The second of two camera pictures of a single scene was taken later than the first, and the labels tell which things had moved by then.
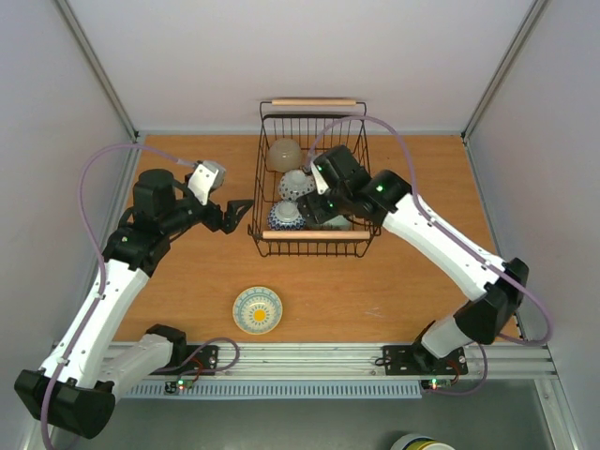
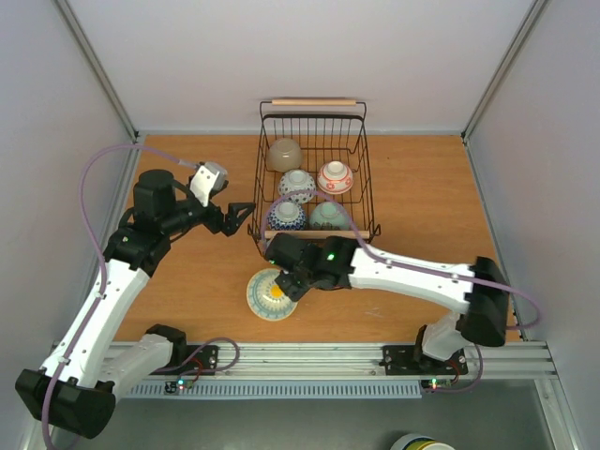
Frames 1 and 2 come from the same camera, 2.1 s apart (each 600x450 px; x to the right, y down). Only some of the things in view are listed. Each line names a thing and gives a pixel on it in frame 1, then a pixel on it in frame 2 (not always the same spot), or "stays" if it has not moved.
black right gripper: [308, 206] to [291, 283]
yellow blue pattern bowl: [257, 310] to [266, 298]
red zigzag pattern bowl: [286, 216] stays
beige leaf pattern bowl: [284, 156] stays
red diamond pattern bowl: [295, 184] stays
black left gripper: [231, 220] stays
